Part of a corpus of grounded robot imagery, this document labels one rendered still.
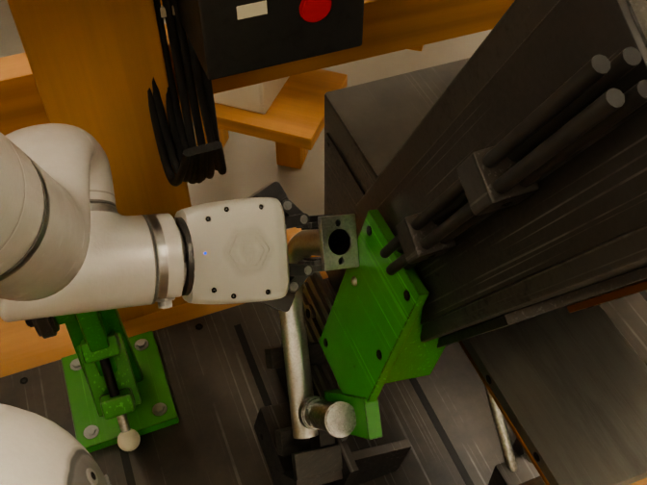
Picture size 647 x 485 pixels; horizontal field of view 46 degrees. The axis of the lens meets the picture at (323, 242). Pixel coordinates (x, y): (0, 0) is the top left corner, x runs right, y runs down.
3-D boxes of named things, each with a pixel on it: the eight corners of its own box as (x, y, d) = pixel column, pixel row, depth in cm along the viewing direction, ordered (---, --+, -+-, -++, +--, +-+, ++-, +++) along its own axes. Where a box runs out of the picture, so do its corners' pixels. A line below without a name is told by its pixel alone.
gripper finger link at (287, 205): (287, 231, 75) (347, 226, 78) (284, 199, 75) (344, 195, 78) (274, 232, 78) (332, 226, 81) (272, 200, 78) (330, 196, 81)
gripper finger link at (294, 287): (292, 293, 76) (350, 286, 79) (289, 261, 76) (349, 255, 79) (279, 291, 79) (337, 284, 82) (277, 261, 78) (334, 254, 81)
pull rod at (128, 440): (143, 450, 95) (136, 428, 91) (121, 458, 94) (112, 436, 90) (135, 414, 99) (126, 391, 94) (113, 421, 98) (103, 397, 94)
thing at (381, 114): (552, 299, 115) (617, 123, 89) (368, 362, 107) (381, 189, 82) (491, 216, 126) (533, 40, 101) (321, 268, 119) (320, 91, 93)
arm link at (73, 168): (-140, 22, 43) (28, 161, 73) (-117, 299, 41) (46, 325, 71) (21, 3, 44) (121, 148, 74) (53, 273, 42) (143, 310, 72)
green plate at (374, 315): (420, 410, 85) (492, 284, 72) (355, 424, 82) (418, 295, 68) (378, 332, 93) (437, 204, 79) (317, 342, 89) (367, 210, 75)
